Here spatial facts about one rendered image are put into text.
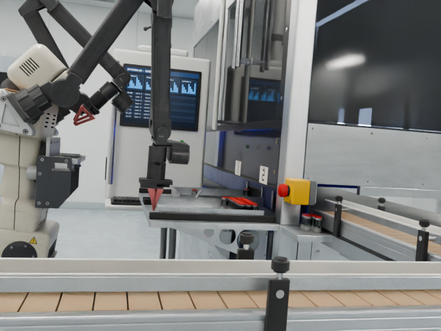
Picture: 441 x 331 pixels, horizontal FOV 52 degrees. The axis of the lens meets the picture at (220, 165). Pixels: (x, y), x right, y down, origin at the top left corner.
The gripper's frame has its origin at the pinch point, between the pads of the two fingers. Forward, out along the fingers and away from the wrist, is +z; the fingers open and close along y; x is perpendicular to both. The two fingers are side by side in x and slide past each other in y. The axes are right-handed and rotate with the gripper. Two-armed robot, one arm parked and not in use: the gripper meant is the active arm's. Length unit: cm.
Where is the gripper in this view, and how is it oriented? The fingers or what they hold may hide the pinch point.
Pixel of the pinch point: (153, 207)
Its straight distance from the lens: 144.5
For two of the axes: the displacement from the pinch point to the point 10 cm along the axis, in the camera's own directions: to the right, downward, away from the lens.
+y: 9.7, 0.6, 2.3
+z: -0.8, 10.0, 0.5
